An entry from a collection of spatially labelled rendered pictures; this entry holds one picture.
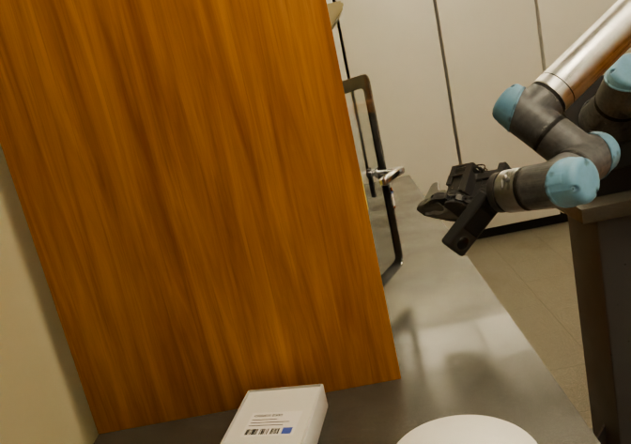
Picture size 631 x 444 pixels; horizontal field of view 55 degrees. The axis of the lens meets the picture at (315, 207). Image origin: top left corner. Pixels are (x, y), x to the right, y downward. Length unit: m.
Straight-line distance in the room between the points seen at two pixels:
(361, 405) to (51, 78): 0.64
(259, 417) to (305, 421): 0.07
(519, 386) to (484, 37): 3.40
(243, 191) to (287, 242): 0.10
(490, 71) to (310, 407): 3.48
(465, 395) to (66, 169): 0.65
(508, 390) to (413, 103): 3.29
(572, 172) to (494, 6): 3.25
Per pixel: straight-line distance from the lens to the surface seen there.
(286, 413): 0.89
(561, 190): 1.00
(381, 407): 0.93
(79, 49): 0.91
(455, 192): 1.13
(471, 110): 4.17
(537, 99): 1.13
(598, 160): 1.09
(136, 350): 1.00
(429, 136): 4.13
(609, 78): 1.64
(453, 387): 0.95
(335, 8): 0.93
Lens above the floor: 1.44
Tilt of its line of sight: 13 degrees down
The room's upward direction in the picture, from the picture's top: 12 degrees counter-clockwise
